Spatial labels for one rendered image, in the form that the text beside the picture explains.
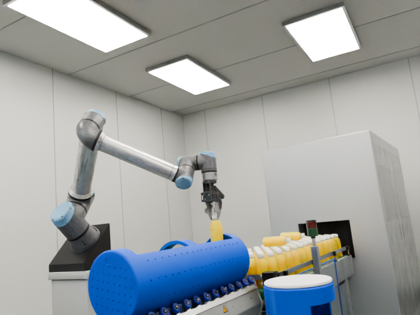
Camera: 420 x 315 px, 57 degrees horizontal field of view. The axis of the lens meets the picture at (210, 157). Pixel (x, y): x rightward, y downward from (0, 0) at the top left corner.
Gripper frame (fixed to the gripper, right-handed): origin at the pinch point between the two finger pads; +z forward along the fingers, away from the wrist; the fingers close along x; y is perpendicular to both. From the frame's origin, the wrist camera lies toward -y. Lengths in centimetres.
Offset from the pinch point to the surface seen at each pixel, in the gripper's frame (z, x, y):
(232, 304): 44.2, 11.8, 9.1
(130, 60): -206, -206, -150
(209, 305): 41, 11, 28
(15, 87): -167, -285, -46
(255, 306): 50, 13, -12
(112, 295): 28, 0, 76
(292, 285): 29, 58, 39
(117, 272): 19, 3, 76
